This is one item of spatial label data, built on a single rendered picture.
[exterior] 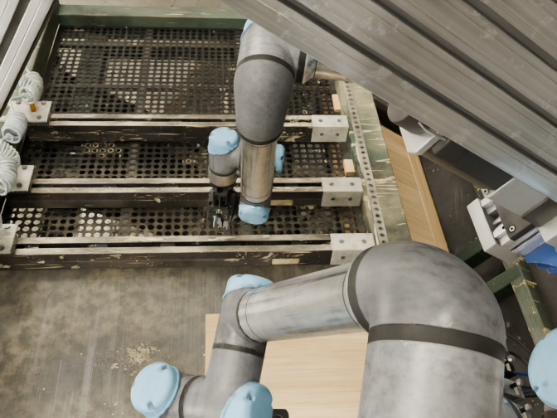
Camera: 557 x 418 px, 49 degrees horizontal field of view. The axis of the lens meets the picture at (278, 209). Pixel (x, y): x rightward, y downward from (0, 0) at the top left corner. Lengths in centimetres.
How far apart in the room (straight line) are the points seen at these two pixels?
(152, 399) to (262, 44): 67
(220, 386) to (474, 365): 42
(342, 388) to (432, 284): 109
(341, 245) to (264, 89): 73
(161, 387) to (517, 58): 60
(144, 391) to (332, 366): 80
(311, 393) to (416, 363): 108
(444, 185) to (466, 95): 242
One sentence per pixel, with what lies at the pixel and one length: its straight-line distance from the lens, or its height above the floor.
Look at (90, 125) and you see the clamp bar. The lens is 213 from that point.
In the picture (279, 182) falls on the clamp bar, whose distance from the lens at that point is 191.
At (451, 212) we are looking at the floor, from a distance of 297.
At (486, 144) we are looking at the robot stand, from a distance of 71.
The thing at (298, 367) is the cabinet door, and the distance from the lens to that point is 160.
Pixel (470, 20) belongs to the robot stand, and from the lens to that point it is 61.
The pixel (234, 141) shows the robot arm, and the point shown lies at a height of 144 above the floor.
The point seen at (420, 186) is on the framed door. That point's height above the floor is 31.
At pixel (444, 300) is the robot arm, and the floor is 165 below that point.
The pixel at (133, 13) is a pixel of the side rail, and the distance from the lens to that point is 271.
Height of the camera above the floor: 202
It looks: 28 degrees down
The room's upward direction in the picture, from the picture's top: 67 degrees counter-clockwise
